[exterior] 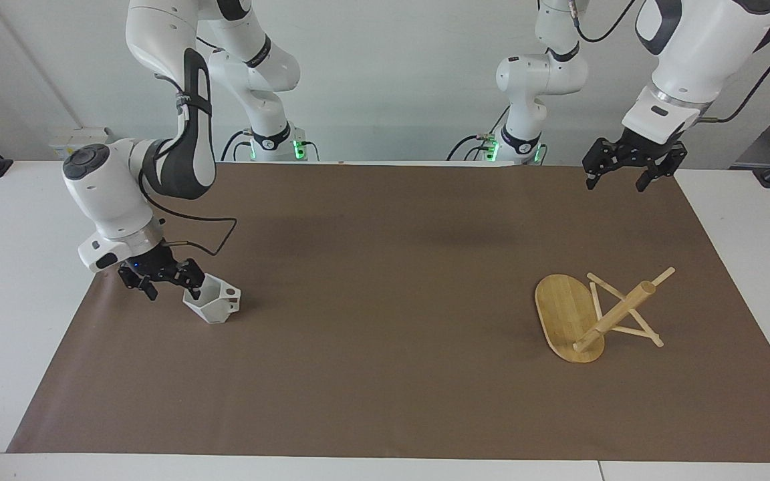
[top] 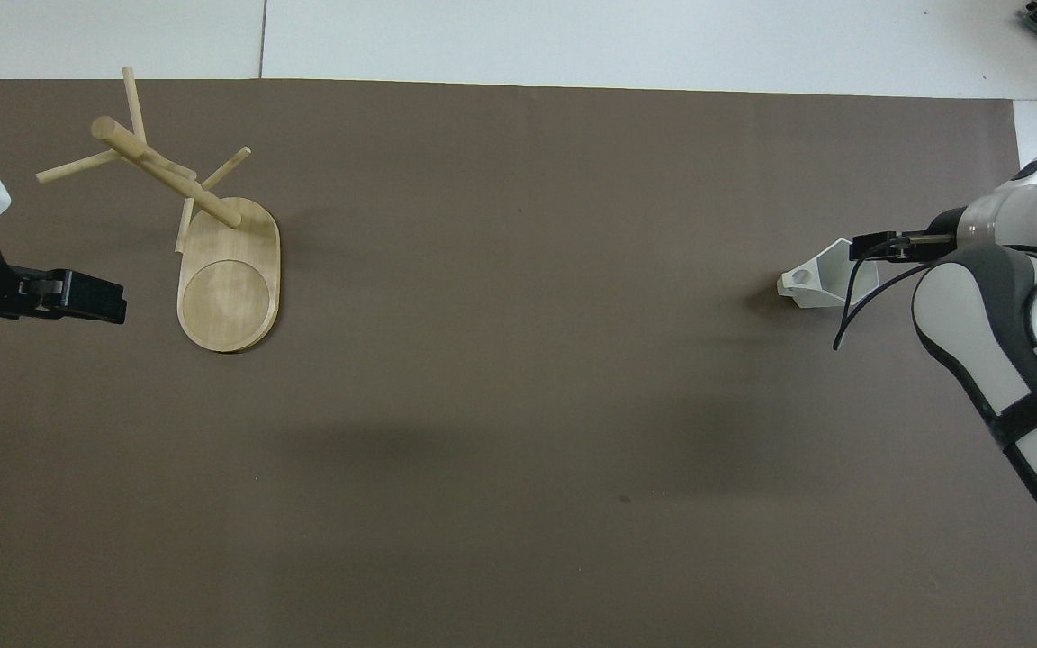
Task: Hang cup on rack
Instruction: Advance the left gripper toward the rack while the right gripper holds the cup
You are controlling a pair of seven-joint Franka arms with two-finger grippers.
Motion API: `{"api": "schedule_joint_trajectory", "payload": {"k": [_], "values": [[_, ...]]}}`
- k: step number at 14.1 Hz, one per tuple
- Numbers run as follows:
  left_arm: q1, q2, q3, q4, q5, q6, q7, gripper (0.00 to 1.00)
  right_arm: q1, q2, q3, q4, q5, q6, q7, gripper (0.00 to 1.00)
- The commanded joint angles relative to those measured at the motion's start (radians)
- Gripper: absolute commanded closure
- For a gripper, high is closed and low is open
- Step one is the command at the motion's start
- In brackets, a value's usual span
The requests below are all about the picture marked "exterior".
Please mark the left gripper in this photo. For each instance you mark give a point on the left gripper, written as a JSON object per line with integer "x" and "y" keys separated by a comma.
{"x": 646, "y": 152}

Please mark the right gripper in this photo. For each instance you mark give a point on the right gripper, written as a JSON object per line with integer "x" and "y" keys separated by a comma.
{"x": 151, "y": 262}

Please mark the white faceted cup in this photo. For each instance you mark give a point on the white faceted cup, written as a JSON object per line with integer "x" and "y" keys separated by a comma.
{"x": 214, "y": 304}

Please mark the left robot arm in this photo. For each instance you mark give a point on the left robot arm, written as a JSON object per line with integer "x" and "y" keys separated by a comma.
{"x": 692, "y": 53}

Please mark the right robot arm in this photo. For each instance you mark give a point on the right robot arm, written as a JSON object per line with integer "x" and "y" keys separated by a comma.
{"x": 107, "y": 194}

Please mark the wooden cup rack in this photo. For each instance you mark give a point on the wooden cup rack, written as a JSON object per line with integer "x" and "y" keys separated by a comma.
{"x": 562, "y": 314}

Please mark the white box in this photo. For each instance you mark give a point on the white box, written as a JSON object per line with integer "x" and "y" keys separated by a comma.
{"x": 81, "y": 140}

